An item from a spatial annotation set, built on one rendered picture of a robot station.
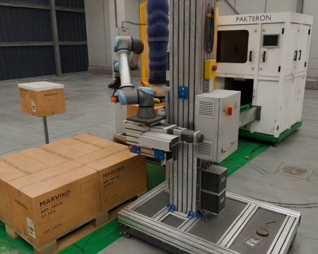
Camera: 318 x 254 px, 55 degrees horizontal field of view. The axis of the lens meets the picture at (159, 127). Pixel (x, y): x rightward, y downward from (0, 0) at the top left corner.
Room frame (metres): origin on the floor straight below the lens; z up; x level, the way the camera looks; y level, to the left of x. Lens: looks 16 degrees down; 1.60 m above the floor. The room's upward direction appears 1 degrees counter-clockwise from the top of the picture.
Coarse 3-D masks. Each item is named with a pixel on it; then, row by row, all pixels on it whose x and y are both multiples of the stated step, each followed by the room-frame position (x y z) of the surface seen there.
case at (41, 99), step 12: (24, 84) 4.36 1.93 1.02; (36, 84) 4.35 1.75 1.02; (48, 84) 4.33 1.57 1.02; (60, 84) 4.32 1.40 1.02; (24, 96) 4.29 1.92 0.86; (36, 96) 4.00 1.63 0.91; (48, 96) 4.11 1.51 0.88; (60, 96) 4.23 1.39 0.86; (24, 108) 4.33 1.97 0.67; (36, 108) 4.03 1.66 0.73; (48, 108) 4.10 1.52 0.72; (60, 108) 4.22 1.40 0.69
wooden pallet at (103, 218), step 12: (144, 192) 2.80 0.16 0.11; (0, 216) 2.33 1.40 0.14; (96, 216) 2.33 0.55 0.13; (108, 216) 2.43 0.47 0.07; (12, 228) 2.19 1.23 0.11; (72, 228) 2.14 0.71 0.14; (84, 228) 2.31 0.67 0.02; (96, 228) 2.32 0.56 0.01; (60, 240) 2.15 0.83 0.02; (72, 240) 2.14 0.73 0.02; (36, 252) 1.95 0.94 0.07; (48, 252) 1.97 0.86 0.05
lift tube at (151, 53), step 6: (150, 24) 3.19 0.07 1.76; (150, 42) 3.20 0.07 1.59; (156, 42) 3.17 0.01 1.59; (162, 42) 3.18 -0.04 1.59; (168, 42) 3.26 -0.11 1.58; (150, 48) 3.22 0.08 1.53; (156, 48) 3.18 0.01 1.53; (162, 48) 3.19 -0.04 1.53; (150, 54) 3.21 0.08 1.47; (156, 54) 3.17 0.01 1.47; (162, 54) 3.17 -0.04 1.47; (150, 60) 3.22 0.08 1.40; (156, 60) 3.18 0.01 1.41; (162, 60) 3.19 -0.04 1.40; (150, 66) 3.20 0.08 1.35; (156, 66) 3.17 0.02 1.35; (162, 66) 3.18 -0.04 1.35; (150, 72) 3.22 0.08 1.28; (156, 72) 3.17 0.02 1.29; (162, 72) 3.18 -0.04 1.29; (150, 78) 3.21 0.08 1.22; (156, 78) 3.17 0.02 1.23; (162, 78) 3.18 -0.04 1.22; (156, 84) 3.17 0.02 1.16; (162, 84) 3.17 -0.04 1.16
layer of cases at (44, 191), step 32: (0, 160) 2.63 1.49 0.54; (32, 160) 2.62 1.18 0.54; (64, 160) 2.61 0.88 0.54; (96, 160) 2.60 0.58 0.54; (128, 160) 2.65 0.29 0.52; (0, 192) 2.27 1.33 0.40; (32, 192) 2.00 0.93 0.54; (64, 192) 2.11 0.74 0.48; (96, 192) 2.35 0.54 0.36; (128, 192) 2.63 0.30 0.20; (32, 224) 1.95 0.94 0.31; (64, 224) 2.09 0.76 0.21
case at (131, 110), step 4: (136, 104) 3.18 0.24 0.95; (128, 108) 3.17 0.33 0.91; (132, 108) 3.13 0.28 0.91; (136, 108) 3.10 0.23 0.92; (156, 108) 2.97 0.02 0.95; (160, 108) 3.00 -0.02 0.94; (128, 112) 3.17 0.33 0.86; (132, 112) 3.14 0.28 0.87; (136, 112) 3.10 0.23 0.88; (156, 112) 2.96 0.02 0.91; (128, 116) 3.18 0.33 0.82
